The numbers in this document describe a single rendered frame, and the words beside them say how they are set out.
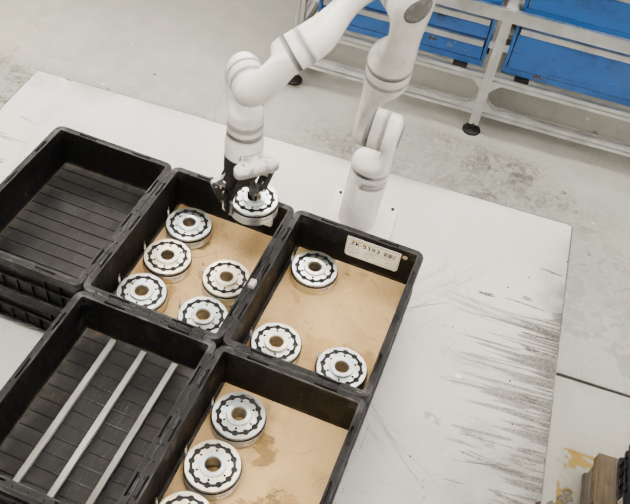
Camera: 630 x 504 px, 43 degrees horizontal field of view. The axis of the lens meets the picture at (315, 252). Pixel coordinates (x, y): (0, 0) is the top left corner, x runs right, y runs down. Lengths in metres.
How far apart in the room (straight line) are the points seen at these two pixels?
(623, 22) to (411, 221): 1.49
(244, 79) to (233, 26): 2.62
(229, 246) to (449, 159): 1.79
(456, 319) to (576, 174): 1.77
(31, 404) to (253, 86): 0.72
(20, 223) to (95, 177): 0.21
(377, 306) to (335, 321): 0.10
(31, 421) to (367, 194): 0.87
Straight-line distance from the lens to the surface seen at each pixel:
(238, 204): 1.66
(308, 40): 1.42
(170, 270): 1.73
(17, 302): 1.83
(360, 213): 1.90
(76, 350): 1.66
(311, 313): 1.71
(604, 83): 3.46
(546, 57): 3.41
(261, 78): 1.41
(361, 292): 1.77
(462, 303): 1.98
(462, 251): 2.10
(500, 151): 3.58
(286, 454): 1.53
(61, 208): 1.92
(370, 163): 1.81
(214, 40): 3.92
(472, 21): 3.35
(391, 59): 1.52
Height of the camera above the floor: 2.18
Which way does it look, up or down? 48 degrees down
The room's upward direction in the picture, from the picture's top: 10 degrees clockwise
